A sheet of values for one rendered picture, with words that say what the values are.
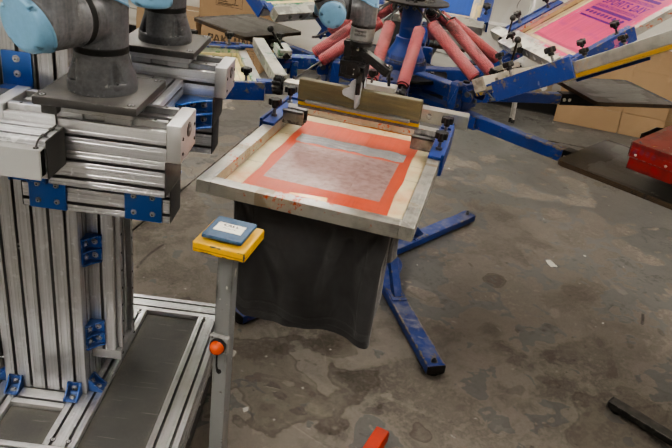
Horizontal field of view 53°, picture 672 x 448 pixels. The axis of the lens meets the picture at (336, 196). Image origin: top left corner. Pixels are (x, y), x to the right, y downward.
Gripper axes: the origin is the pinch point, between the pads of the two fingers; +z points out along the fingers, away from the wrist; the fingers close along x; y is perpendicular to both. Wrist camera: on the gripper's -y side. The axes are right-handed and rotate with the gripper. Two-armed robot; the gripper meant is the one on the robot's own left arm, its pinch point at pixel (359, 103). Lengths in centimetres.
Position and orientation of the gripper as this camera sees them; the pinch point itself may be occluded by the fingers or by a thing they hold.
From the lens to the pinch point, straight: 219.5
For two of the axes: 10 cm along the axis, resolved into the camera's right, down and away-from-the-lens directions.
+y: -9.6, -2.2, 1.9
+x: -2.6, 3.9, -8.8
